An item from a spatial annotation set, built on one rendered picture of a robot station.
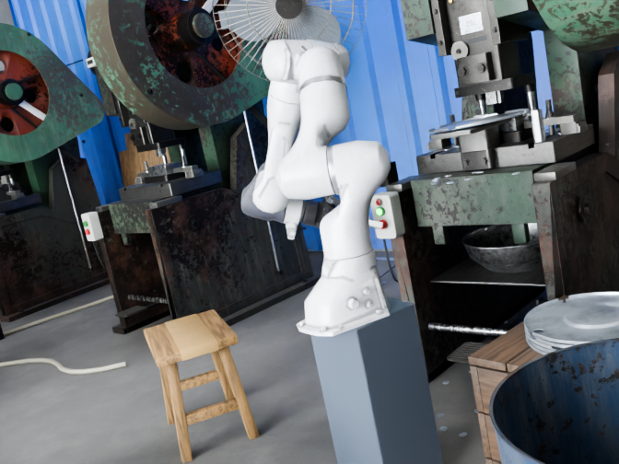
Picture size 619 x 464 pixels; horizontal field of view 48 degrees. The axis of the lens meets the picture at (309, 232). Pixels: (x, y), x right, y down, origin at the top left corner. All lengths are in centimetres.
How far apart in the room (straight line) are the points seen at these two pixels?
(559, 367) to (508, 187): 88
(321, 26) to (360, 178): 131
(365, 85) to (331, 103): 233
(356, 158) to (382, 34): 234
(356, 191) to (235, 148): 194
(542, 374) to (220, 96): 221
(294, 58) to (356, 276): 53
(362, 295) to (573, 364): 52
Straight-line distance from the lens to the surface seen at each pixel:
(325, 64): 160
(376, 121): 383
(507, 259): 215
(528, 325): 156
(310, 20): 273
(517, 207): 198
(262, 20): 267
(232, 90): 314
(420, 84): 368
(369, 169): 149
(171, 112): 292
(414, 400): 165
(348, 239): 151
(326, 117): 154
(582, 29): 188
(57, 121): 464
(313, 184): 150
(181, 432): 211
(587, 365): 122
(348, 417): 165
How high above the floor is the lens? 95
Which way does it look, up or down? 11 degrees down
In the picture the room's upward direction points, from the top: 12 degrees counter-clockwise
